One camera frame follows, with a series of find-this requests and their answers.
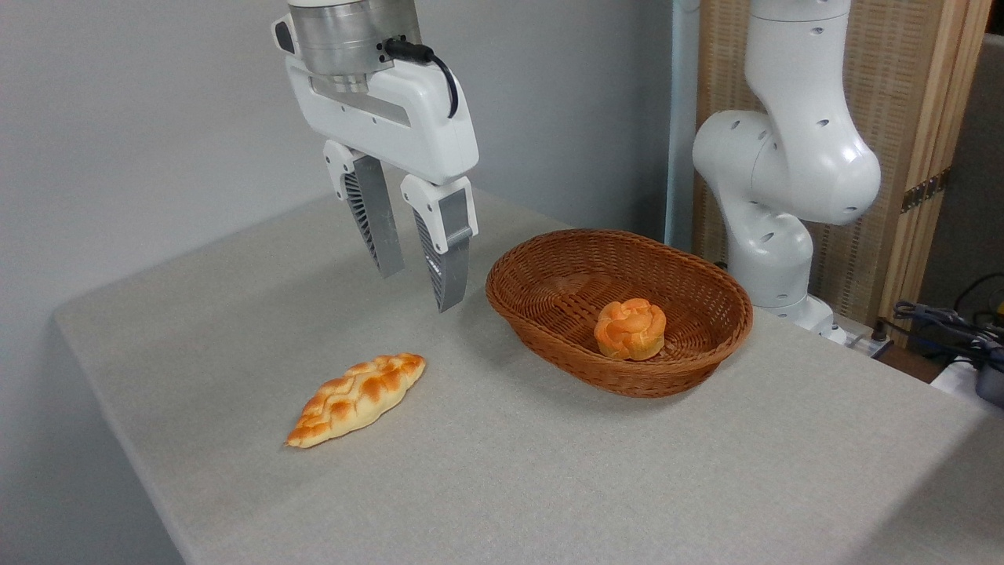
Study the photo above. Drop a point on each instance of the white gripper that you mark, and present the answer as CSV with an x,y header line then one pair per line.
x,y
408,118

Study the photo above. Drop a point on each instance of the round orange bread roll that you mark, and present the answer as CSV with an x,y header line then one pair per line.
x,y
630,329

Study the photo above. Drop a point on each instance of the long braided bread loaf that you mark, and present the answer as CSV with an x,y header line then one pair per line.
x,y
357,399

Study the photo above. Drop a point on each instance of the brown wicker basket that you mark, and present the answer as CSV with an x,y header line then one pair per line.
x,y
549,302

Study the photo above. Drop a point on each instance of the pale grey vertical pole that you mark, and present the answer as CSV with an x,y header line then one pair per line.
x,y
681,118

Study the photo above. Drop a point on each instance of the white power strip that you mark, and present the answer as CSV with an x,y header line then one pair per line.
x,y
863,344

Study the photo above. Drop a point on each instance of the woven wooden folding screen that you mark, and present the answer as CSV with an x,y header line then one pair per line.
x,y
894,94

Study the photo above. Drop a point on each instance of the metal screen hinge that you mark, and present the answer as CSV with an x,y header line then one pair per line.
x,y
925,190

